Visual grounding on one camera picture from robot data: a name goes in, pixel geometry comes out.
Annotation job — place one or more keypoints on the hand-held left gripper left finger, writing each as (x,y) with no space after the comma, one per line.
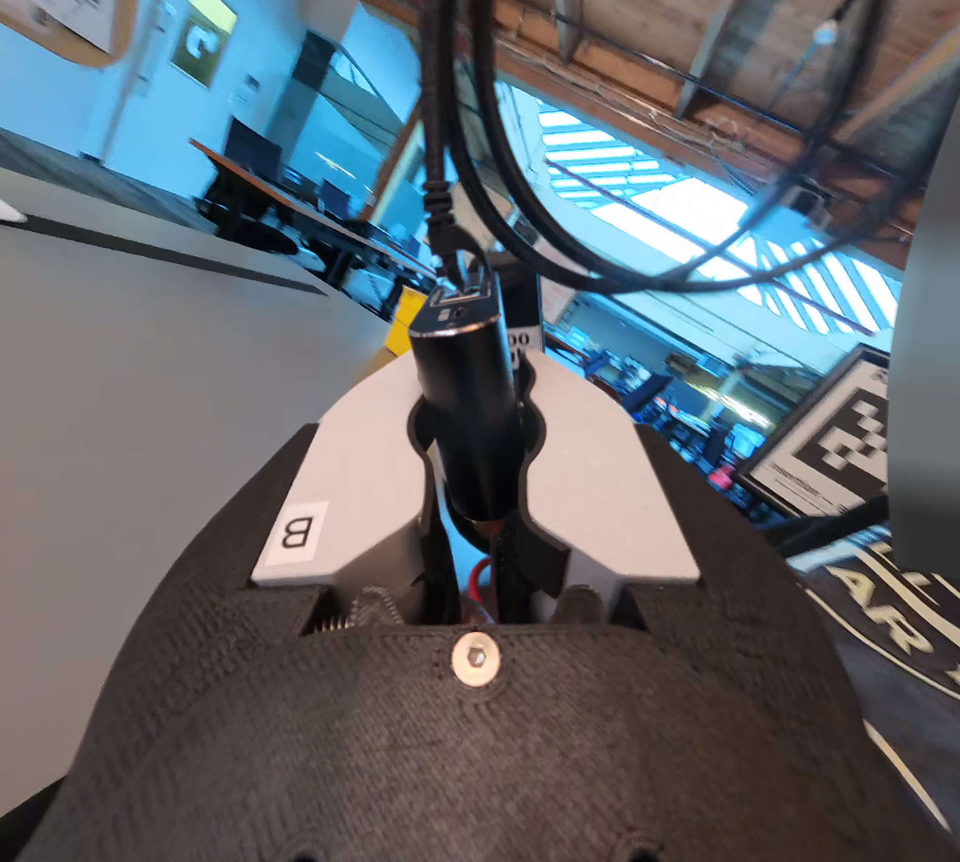
(352,479)

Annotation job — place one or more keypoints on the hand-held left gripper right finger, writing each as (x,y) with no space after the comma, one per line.
(607,487)

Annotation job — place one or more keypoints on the yellow plastic bin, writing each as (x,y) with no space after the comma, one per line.
(405,311)

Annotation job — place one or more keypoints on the black ethernet adapter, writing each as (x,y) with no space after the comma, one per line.
(472,427)

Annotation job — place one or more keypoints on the row of distant office chairs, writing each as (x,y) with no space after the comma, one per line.
(675,427)

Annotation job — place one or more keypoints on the black office chair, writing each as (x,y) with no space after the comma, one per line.
(251,149)
(337,198)

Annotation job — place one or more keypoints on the framed marker tag board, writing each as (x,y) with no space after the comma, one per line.
(840,442)

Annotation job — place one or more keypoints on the wooden office desk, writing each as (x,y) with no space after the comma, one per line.
(300,206)

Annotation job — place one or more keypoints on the person's dark printed shirt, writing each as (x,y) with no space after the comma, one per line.
(885,622)

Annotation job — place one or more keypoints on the white track spotlight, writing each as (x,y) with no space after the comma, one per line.
(825,35)

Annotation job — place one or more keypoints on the yellow phone sign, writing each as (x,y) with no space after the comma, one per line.
(202,33)

